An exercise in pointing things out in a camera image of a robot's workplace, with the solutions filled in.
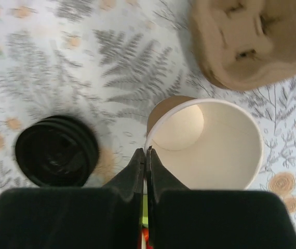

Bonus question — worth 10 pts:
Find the brown paper coffee cup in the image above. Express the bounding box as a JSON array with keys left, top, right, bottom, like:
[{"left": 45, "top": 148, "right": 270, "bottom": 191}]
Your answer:
[{"left": 144, "top": 95, "right": 264, "bottom": 190}]

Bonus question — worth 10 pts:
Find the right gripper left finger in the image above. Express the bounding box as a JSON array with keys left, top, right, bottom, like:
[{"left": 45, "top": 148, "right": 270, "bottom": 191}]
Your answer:
[{"left": 0, "top": 149, "right": 144, "bottom": 248}]

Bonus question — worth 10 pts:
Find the red chili pepper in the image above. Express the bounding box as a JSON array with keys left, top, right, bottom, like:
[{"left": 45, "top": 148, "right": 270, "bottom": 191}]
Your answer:
[{"left": 142, "top": 227, "right": 149, "bottom": 245}]

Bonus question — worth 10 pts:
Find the green vegetable tray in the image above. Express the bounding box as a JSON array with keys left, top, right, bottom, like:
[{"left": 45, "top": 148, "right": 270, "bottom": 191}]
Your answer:
[{"left": 142, "top": 194, "right": 149, "bottom": 228}]

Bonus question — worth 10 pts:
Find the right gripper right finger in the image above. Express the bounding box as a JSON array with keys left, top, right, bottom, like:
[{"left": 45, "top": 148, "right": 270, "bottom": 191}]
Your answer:
[{"left": 146, "top": 148, "right": 296, "bottom": 248}]

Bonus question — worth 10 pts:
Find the brown pulp cup carrier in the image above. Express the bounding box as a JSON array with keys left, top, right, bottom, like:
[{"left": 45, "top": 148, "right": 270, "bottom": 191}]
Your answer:
[{"left": 189, "top": 1, "right": 296, "bottom": 91}]

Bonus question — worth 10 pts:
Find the black plastic cup lid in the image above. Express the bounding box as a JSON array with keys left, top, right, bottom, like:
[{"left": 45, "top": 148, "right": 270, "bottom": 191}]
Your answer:
[{"left": 14, "top": 115, "right": 100, "bottom": 187}]

